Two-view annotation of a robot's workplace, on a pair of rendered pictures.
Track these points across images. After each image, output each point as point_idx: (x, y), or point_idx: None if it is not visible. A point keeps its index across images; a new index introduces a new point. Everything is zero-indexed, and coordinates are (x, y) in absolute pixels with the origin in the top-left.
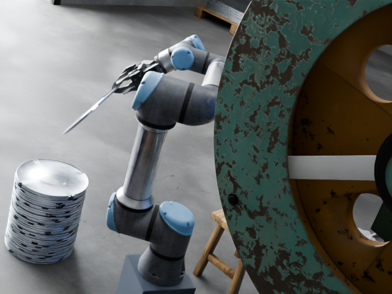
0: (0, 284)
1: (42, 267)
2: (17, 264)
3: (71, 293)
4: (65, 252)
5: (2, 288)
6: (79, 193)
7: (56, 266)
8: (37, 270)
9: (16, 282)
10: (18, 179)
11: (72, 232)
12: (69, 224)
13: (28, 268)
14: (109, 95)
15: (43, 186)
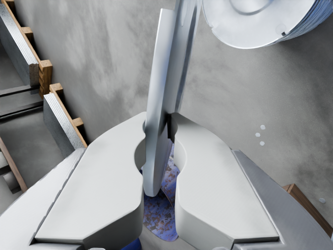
0: (251, 77)
1: (295, 41)
2: None
3: (329, 80)
4: (324, 19)
5: (254, 82)
6: (300, 22)
7: (313, 35)
8: (288, 49)
9: (266, 72)
10: (207, 23)
11: (323, 14)
12: (307, 25)
13: (278, 47)
14: (153, 196)
15: (239, 22)
